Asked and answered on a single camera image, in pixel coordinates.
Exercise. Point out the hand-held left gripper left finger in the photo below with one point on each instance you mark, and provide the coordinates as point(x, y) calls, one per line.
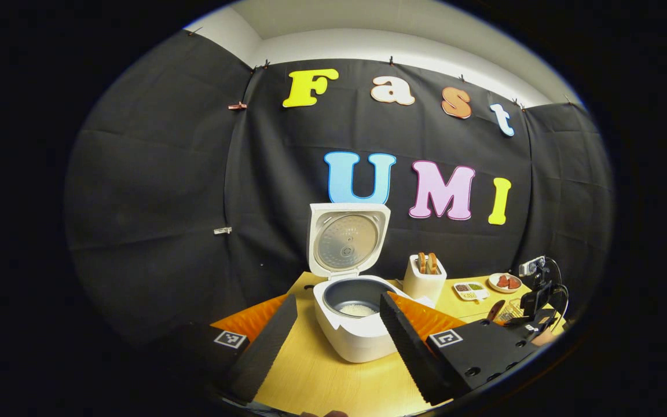
point(261, 353)

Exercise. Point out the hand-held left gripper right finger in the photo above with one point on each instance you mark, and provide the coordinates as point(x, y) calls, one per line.
point(411, 353)

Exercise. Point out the wooden spoon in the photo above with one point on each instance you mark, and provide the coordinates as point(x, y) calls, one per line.
point(495, 310)

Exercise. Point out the white rice cooker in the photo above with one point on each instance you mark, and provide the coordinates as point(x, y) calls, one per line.
point(356, 341)

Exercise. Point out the white rice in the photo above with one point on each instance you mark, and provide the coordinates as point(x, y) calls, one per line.
point(358, 310)

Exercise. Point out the red meat slice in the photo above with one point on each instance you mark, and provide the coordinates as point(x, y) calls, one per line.
point(502, 282)
point(513, 283)

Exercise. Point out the round white plate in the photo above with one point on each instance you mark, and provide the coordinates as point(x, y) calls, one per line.
point(493, 285)

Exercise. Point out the white divided grain dish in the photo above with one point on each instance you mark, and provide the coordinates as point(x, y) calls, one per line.
point(471, 291)

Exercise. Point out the white toaster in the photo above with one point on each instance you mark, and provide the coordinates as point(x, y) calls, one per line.
point(423, 286)

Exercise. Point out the toasted bread slice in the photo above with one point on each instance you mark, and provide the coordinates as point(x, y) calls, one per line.
point(421, 262)
point(433, 263)

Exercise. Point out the white clip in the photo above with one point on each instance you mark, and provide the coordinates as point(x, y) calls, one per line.
point(223, 230)

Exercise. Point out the pink clip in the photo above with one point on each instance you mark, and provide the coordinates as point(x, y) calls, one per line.
point(238, 106)

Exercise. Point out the row of small black clips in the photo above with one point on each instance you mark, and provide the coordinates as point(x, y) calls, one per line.
point(391, 60)

